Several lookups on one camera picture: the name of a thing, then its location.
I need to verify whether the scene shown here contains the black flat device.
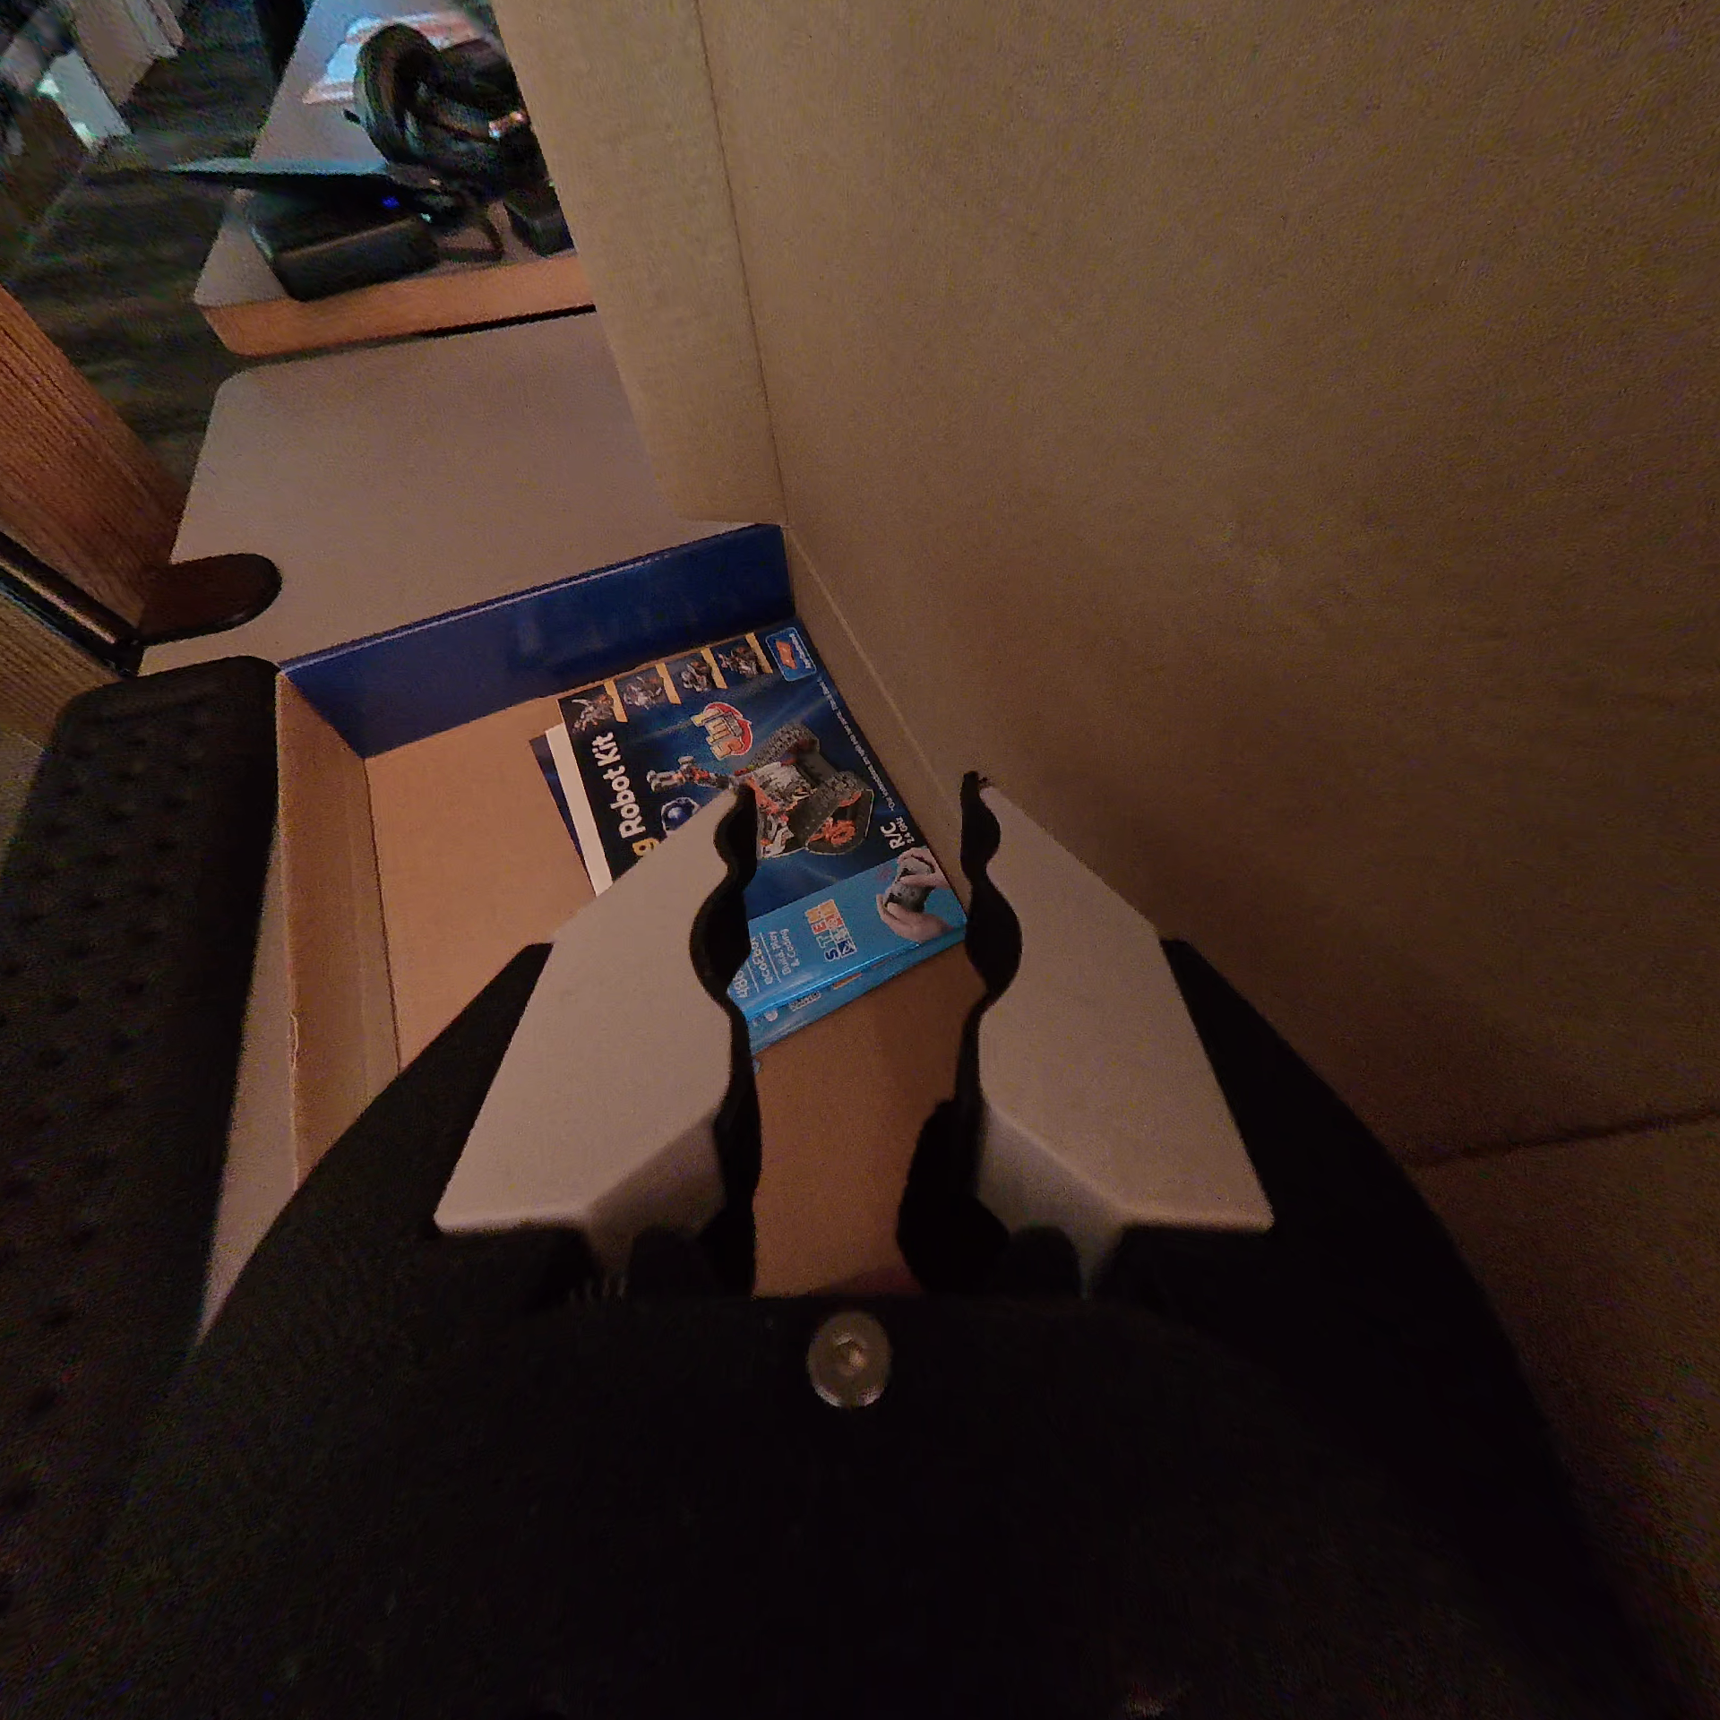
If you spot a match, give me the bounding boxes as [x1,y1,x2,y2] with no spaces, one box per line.
[248,211,441,303]

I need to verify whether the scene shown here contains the blue robot kit booklet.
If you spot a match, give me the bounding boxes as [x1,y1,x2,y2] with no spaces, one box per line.
[527,722,624,899]
[558,614,973,1059]

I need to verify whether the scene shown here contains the blue robot kit box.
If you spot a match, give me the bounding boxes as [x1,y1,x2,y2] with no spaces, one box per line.
[275,0,1720,1720]

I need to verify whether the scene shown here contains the white paper sheets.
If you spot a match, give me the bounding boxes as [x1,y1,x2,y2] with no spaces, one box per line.
[302,11,422,113]

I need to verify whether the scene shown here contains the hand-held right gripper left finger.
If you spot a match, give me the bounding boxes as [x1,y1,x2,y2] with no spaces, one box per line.
[432,783,762,1299]

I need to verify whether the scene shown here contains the wood-edged desk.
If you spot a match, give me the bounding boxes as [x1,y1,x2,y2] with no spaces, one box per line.
[192,0,597,360]

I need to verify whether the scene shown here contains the black headphones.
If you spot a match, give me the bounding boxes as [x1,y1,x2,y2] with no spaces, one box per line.
[350,18,536,179]

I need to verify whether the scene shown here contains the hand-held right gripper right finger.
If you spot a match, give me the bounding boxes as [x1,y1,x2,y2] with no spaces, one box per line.
[896,769,1276,1295]

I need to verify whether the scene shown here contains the black chair armrest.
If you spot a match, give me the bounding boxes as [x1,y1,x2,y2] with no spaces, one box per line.
[138,554,285,643]

